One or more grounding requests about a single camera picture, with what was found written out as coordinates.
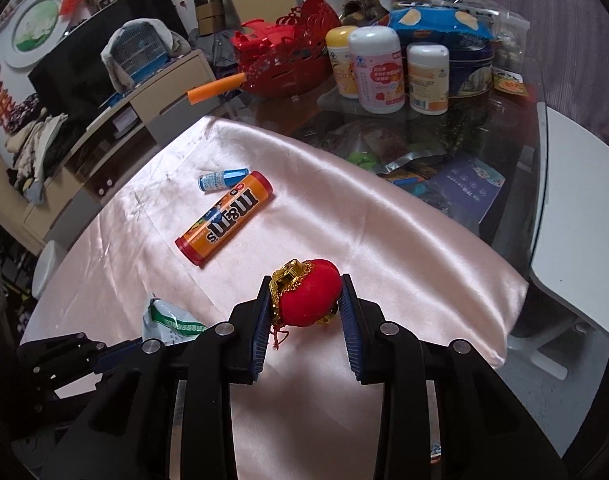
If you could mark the red plush lantern ornament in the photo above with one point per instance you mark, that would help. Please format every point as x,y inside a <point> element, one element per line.
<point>303,293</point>

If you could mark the purple curtain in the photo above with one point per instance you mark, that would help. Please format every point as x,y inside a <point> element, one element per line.
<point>570,40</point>

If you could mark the blue bird cage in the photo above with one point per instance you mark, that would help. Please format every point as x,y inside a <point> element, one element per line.
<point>139,48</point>

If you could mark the black television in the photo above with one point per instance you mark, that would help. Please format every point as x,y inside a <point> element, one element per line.
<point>72,73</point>

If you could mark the pink satin cloth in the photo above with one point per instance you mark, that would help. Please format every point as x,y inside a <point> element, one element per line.
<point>306,417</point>

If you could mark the blue cookie tin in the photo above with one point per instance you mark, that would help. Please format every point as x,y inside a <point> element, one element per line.
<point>470,71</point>

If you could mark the orange-handled tool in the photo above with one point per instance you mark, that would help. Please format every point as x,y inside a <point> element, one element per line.
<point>215,88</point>

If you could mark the clear plastic container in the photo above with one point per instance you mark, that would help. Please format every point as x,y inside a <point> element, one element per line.
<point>509,29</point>

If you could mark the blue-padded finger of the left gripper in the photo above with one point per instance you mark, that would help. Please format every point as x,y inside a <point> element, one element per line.
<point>109,358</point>

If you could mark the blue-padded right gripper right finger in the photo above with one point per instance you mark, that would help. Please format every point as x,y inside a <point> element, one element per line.
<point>360,320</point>

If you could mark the white green medicine pouch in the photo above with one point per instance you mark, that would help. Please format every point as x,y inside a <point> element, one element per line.
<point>169,323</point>

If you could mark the beige TV cabinet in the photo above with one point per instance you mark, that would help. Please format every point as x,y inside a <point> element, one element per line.
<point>86,166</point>

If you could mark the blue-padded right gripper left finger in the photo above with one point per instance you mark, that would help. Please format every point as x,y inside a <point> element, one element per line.
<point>252,322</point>

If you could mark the blue booklet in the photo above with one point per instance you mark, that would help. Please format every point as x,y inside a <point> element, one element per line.
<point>469,184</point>

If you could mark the small blue bottle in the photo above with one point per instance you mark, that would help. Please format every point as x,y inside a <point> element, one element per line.
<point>221,180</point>

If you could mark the white folding lap desk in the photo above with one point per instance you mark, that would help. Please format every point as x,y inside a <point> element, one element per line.
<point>570,259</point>

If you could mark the red plastic basket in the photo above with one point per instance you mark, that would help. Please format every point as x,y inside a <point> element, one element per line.
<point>287,57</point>

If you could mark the orange-label white canister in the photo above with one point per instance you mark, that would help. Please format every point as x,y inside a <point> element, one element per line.
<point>428,73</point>

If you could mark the pink-label white canister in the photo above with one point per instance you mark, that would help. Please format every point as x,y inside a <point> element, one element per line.
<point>377,63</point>

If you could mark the round green wall picture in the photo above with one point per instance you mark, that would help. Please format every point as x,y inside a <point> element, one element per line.
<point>35,31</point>

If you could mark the yellow-lid canister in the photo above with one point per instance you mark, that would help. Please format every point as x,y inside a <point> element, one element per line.
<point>339,54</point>

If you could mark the blue chip bag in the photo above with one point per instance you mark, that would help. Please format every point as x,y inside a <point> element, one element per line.
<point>454,29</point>

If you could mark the pile of clothes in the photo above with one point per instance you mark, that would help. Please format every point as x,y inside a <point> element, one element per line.
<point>33,134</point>

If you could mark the orange candy tube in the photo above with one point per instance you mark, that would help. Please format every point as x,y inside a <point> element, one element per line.
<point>214,228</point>

